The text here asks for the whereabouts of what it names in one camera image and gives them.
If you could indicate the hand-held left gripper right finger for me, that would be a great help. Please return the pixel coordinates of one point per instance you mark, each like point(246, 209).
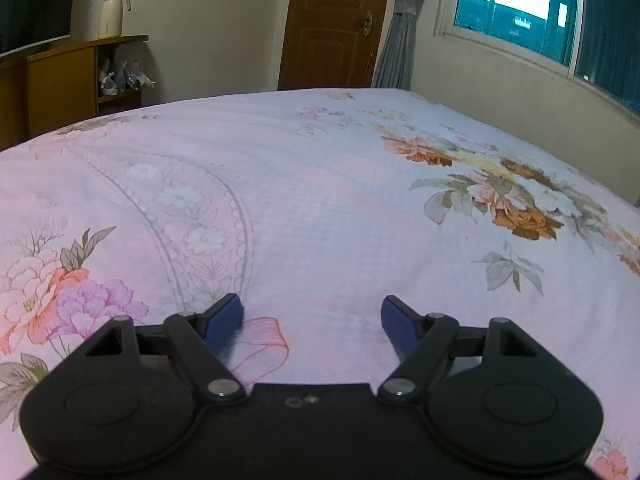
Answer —
point(397, 322)

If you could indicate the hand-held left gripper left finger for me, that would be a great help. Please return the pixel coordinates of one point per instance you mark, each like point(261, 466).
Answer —
point(226, 321)

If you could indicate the floral pink bed sheet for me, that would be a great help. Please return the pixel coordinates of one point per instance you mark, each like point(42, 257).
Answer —
point(310, 200)

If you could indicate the plastic bags on shelf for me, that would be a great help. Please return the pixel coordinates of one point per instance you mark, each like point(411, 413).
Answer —
point(137, 76)

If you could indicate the white figurine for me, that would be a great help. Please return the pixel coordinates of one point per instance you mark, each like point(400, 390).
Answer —
point(108, 80)

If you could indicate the grey curtain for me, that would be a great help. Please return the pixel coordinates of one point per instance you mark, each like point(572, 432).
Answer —
point(400, 35)

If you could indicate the wooden cabinet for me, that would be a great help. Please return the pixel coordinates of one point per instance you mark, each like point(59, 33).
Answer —
point(60, 85)

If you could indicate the brown wooden door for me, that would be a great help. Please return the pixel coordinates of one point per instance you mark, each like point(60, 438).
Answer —
point(332, 25)

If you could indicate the cream thermos jug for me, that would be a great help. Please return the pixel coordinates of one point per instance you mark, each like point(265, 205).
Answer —
point(111, 17)

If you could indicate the black television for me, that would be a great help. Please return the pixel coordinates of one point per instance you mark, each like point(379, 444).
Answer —
point(35, 0)

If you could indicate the window with white frame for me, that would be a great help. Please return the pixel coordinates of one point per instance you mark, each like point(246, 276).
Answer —
point(525, 5)

